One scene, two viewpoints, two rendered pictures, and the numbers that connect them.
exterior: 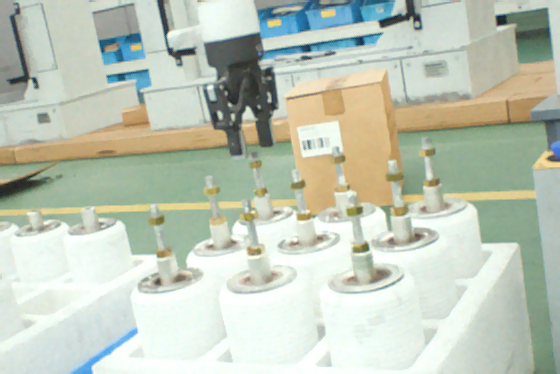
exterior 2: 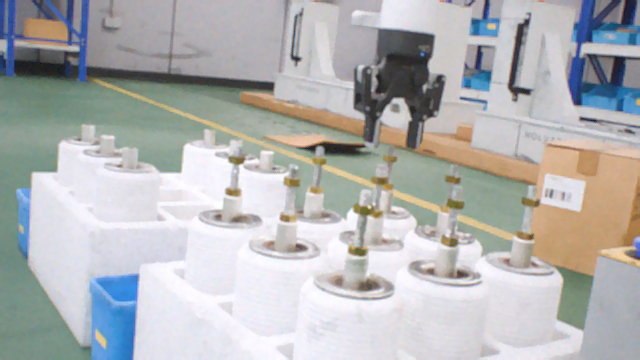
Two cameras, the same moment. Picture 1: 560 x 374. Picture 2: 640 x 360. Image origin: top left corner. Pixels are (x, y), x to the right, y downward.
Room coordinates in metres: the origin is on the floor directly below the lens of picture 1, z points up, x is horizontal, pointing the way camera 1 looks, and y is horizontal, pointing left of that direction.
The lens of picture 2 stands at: (0.21, -0.29, 0.46)
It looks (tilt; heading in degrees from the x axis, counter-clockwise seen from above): 10 degrees down; 23
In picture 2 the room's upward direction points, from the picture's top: 7 degrees clockwise
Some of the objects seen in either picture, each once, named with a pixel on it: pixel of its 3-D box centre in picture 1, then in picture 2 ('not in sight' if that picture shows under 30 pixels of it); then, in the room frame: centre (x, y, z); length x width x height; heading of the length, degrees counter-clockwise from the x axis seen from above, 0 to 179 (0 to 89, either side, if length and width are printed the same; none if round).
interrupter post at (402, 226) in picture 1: (402, 229); (446, 261); (0.91, -0.15, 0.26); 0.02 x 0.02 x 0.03
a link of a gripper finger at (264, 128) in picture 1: (265, 133); (413, 135); (1.16, -0.03, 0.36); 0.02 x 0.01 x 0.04; 55
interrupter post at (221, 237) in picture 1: (220, 236); (313, 205); (1.03, 0.05, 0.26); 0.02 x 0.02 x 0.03
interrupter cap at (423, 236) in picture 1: (404, 240); (444, 273); (0.91, -0.15, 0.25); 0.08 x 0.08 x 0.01
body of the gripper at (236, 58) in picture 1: (237, 67); (403, 62); (1.13, -0.01, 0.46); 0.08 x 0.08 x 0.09
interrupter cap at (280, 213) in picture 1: (266, 217); (382, 212); (1.13, -0.01, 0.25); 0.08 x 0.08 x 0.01
